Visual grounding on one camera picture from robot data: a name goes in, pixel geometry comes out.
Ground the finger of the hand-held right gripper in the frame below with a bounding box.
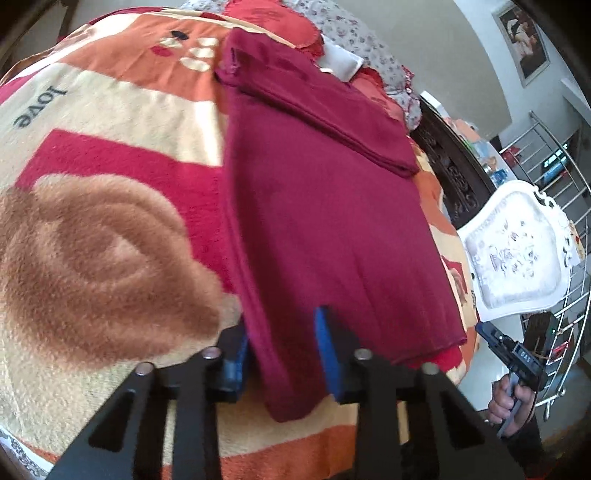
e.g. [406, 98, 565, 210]
[475, 322, 513, 357]

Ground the printed orange red blanket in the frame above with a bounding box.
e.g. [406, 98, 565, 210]
[0, 4, 481, 480]

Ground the dark carved wooden headboard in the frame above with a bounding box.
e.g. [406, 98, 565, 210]
[411, 90, 504, 229]

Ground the person's right forearm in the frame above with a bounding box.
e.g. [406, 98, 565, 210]
[503, 406, 550, 480]

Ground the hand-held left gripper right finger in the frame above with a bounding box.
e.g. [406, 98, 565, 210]
[314, 305, 527, 480]

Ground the person's right hand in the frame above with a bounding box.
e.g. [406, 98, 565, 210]
[488, 378, 539, 428]

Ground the white pillow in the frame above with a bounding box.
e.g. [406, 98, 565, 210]
[318, 44, 363, 79]

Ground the metal wire rack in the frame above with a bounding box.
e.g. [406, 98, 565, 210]
[499, 111, 591, 421]

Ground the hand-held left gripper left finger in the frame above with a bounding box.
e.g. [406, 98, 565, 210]
[44, 323, 252, 480]

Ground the red heart pillow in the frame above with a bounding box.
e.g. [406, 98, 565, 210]
[226, 0, 324, 61]
[351, 67, 407, 121]

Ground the framed wall picture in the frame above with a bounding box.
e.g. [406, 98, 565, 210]
[492, 0, 550, 86]

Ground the dark red sweater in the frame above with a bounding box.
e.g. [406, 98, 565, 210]
[215, 28, 468, 423]

